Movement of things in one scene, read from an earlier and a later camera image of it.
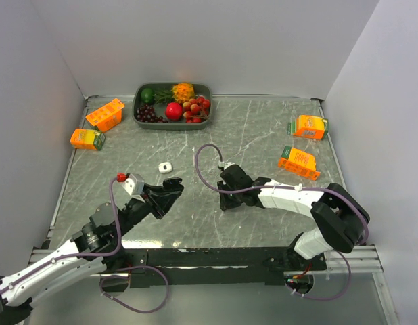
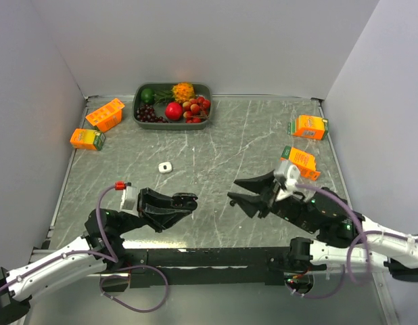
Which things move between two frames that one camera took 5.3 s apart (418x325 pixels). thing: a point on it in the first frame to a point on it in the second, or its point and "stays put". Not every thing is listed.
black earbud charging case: x=171 y=181 to x=184 y=200
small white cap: x=165 y=167 stays put
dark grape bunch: x=146 y=113 stays put
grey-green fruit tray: x=201 y=89 stays put
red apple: x=174 y=111 stays put
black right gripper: x=226 y=203 to x=248 y=202
